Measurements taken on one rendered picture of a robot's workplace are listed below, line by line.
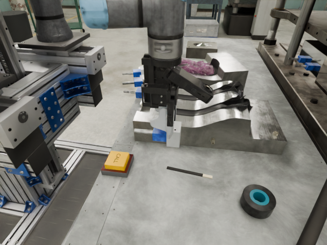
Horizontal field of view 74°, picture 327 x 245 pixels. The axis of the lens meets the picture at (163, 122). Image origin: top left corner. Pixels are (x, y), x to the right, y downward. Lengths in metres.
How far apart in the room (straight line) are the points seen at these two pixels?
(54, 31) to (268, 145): 0.95
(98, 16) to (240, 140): 0.55
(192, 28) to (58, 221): 3.70
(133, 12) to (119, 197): 0.45
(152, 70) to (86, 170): 1.15
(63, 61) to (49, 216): 0.83
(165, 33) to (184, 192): 0.42
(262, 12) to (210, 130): 4.50
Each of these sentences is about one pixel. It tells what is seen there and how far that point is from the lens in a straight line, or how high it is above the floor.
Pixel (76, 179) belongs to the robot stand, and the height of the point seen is 0.21.
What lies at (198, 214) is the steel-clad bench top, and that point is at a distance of 0.61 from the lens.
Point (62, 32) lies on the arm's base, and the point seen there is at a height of 1.07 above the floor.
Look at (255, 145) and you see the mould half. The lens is 0.78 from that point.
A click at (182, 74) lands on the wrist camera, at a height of 1.12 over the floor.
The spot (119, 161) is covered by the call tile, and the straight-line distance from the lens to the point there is 0.67.
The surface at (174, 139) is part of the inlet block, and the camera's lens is 0.58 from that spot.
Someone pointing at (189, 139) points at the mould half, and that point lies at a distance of 0.74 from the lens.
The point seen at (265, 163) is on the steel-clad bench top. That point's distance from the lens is 0.77.
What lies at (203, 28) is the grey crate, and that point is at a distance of 4.30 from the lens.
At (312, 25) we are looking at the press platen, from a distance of 1.53.
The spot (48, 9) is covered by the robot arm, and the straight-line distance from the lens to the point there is 1.09.
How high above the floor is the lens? 1.32
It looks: 37 degrees down
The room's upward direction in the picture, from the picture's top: straight up
